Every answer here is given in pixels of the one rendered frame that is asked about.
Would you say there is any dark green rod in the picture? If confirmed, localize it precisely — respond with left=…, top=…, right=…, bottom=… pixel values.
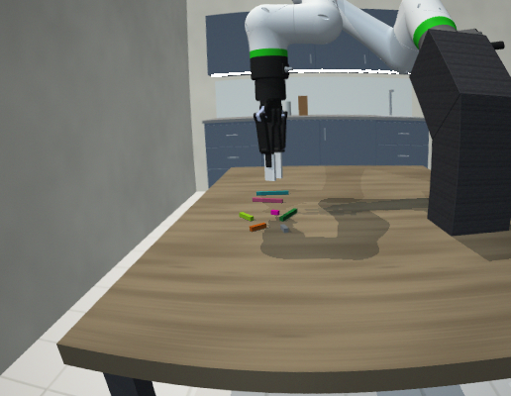
left=279, top=208, right=297, bottom=222

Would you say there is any pink rod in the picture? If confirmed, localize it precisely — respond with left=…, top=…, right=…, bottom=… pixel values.
left=253, top=197, right=283, bottom=203

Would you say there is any orange rod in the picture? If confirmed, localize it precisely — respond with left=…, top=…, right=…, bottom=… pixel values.
left=250, top=223, right=266, bottom=232

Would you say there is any lime green rod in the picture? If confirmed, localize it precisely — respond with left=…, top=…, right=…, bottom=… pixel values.
left=239, top=212, right=254, bottom=221

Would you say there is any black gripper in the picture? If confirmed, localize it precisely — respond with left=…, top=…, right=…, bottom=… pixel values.
left=254, top=79, right=288, bottom=181

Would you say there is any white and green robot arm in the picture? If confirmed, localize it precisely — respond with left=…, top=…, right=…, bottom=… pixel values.
left=245, top=0, right=482, bottom=80

